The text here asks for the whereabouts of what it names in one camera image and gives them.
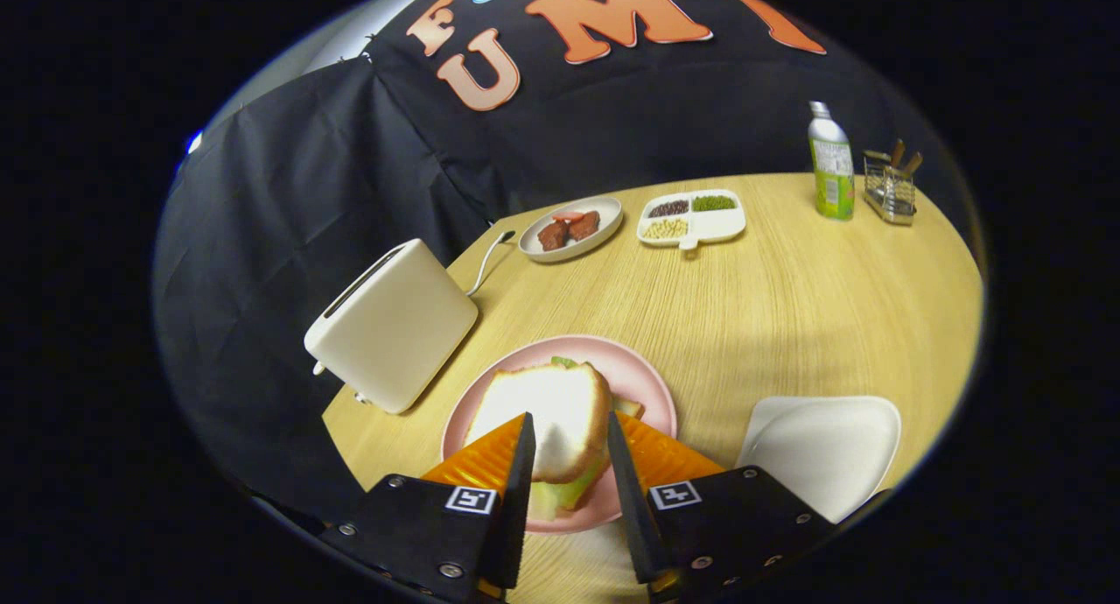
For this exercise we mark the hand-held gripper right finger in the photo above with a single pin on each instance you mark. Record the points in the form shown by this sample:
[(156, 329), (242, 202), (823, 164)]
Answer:
[(634, 516)]

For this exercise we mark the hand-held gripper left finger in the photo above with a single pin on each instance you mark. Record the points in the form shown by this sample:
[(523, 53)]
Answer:
[(516, 516)]

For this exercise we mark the green lettuce leaf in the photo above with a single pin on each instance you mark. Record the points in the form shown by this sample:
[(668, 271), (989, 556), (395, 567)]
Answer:
[(564, 496)]

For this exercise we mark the toasted bread slice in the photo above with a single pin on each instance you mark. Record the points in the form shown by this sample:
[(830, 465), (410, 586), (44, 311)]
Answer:
[(551, 411)]

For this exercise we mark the white bread slice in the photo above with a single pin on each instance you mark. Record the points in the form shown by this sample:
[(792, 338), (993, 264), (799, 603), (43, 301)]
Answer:
[(628, 407)]

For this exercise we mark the pink round plate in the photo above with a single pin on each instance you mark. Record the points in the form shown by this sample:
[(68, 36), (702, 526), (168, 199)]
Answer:
[(639, 381)]

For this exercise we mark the white square plate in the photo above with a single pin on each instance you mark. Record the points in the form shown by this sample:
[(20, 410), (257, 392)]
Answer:
[(827, 455)]

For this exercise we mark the white toaster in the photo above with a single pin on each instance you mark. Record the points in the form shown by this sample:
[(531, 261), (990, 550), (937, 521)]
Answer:
[(394, 328)]

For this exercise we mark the brown meat piece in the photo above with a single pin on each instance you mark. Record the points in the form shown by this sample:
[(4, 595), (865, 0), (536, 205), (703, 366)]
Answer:
[(584, 226), (553, 236)]

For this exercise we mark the pile of soy beans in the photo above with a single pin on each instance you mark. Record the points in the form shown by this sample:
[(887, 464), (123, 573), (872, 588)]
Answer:
[(666, 228)]

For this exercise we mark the white oval plate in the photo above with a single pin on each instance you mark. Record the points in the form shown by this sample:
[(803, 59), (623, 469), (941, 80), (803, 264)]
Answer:
[(604, 228)]

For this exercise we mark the white divided dish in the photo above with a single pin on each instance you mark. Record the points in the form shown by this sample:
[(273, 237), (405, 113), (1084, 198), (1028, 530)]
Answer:
[(717, 226)]

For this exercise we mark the red tomato slice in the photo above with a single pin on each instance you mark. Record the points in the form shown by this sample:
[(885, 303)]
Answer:
[(567, 216)]

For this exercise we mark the pile of red beans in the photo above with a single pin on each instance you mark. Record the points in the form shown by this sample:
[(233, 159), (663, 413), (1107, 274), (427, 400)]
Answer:
[(668, 208)]

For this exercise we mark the pile of green beans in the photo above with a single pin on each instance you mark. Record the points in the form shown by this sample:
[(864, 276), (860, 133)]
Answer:
[(714, 203)]

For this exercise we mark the green drink bottle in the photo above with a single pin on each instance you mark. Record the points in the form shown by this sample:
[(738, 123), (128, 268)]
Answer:
[(833, 179)]

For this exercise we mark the black backdrop cloth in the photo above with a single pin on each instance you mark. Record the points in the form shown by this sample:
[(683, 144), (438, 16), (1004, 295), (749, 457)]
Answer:
[(289, 193)]

